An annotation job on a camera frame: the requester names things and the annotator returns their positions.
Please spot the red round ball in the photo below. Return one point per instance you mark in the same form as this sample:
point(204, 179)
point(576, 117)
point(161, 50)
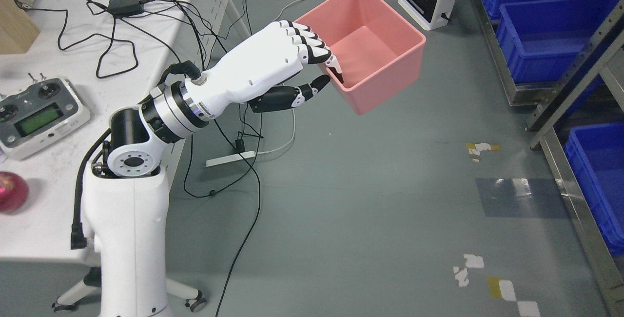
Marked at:
point(14, 192)

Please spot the grey remote controller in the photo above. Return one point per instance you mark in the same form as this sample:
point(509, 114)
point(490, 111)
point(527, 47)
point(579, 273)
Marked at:
point(38, 115)

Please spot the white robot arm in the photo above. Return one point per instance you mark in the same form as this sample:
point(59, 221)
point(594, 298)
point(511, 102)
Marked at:
point(127, 202)

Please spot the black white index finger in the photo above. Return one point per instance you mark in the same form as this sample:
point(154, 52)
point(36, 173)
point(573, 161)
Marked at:
point(324, 57)

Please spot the steel storage rack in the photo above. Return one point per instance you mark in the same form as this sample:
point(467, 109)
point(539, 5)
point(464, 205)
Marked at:
point(602, 57)

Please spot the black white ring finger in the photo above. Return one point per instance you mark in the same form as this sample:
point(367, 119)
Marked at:
point(303, 37)

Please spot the white power strip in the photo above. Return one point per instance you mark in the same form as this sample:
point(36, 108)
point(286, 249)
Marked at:
point(230, 158)

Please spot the pink plastic storage box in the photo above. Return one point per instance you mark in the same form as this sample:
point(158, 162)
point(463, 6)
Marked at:
point(380, 52)

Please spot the blue bin lower rack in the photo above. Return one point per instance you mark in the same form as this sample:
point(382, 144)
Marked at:
point(596, 156)

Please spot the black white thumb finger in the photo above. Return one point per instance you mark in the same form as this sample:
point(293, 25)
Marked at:
point(279, 98)

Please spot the black power adapter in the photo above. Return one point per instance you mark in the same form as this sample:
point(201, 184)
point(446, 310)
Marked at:
point(124, 8)

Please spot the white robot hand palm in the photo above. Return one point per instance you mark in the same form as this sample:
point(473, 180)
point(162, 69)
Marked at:
point(249, 70)

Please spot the blue bin middle rack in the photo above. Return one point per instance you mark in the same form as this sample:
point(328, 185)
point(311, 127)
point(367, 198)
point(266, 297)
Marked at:
point(540, 39)

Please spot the white table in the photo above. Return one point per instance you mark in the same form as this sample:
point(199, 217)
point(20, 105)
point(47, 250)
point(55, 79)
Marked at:
point(82, 69)

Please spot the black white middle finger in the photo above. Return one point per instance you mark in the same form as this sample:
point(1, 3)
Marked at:
point(310, 46)

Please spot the cardboard box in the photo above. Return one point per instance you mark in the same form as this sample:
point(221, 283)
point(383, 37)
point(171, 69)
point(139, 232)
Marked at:
point(18, 32)

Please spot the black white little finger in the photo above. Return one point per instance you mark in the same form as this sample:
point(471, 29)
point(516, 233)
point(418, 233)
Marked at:
point(292, 28)

